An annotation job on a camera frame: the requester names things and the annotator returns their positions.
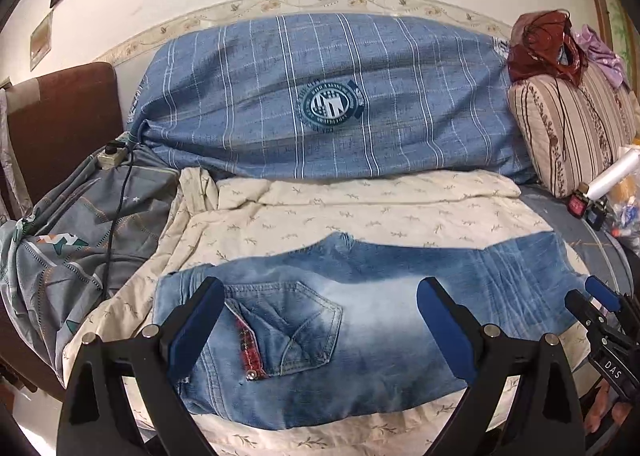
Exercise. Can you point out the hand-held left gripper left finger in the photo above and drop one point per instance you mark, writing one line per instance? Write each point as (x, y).
(197, 331)

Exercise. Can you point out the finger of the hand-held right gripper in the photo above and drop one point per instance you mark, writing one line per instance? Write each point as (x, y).
(582, 306)
(602, 292)

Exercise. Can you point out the small red box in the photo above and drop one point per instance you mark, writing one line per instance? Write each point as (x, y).
(578, 202)

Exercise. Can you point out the small wall picture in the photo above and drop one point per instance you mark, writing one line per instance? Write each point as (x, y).
(41, 41)

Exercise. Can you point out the blue denim pants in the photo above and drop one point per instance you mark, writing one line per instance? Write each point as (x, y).
(375, 336)

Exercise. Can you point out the clear plastic bag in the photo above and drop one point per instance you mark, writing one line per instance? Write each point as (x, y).
(625, 221)

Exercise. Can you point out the white power strip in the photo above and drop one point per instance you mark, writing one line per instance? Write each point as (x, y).
(111, 156)

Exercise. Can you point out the grey patterned quilt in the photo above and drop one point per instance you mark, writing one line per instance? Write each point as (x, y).
(75, 216)

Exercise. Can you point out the cream leaf-print blanket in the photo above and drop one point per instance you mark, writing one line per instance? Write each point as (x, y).
(350, 211)

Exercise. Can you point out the person's right hand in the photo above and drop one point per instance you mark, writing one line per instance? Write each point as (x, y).
(600, 411)

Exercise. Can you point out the red-brown cloth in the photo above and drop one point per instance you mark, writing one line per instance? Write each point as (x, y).
(545, 43)

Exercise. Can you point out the brown headboard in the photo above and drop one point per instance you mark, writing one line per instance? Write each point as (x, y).
(65, 111)

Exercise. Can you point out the blue plaid pillow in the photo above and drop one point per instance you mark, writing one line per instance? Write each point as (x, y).
(250, 101)

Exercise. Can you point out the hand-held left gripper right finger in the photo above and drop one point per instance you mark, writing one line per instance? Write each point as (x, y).
(445, 331)

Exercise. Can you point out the striped beige pillow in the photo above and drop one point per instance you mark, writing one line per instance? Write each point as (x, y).
(565, 136)

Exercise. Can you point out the white plastic roll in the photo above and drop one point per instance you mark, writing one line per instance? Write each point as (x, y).
(610, 173)

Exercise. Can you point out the purple cloth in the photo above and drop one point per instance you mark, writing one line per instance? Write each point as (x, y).
(605, 53)

